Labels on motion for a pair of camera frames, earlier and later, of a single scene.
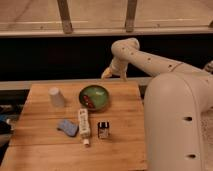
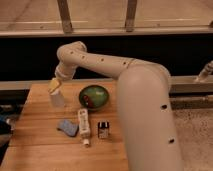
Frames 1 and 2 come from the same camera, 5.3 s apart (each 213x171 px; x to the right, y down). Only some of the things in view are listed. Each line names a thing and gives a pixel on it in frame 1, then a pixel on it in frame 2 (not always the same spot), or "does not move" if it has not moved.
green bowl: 93,97 does not move
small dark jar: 103,129 does not move
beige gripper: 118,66 → 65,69
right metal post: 131,15 does not move
